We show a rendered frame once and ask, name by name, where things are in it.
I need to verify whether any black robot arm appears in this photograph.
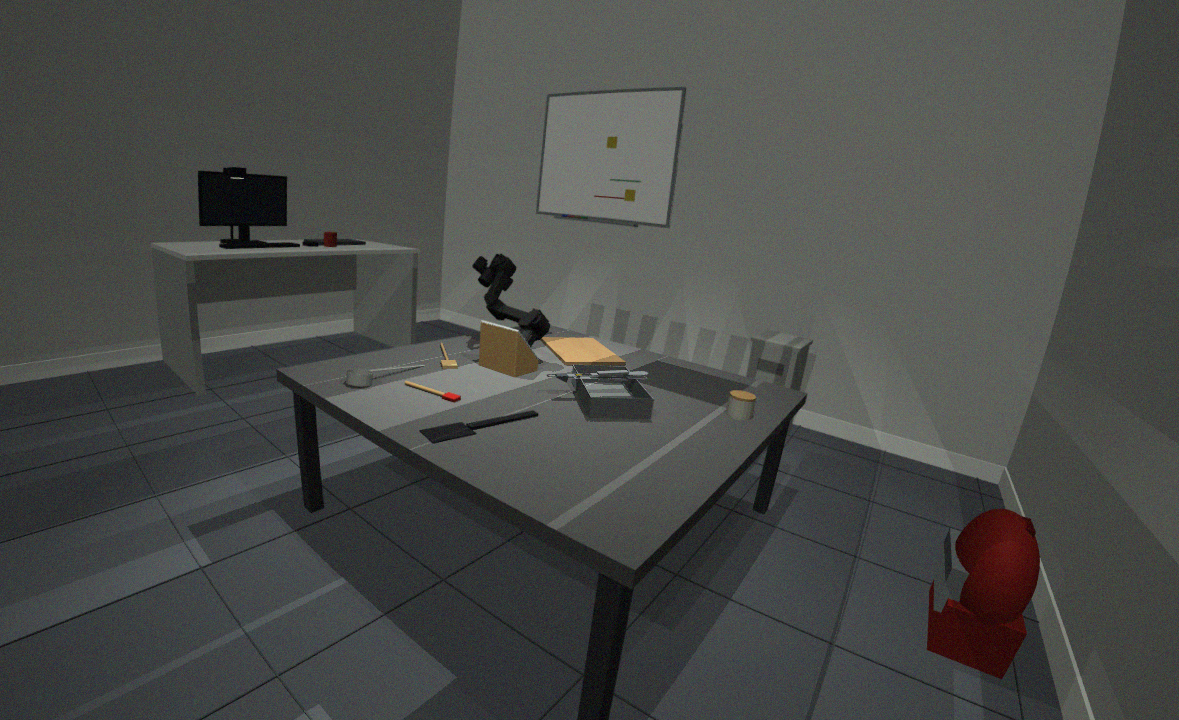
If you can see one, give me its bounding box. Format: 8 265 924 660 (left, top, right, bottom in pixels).
477 255 549 346

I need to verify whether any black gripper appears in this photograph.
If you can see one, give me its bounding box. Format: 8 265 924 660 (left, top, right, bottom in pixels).
472 256 513 291

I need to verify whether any grey long-handled pan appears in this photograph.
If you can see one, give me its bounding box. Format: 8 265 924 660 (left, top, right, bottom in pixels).
345 365 424 387

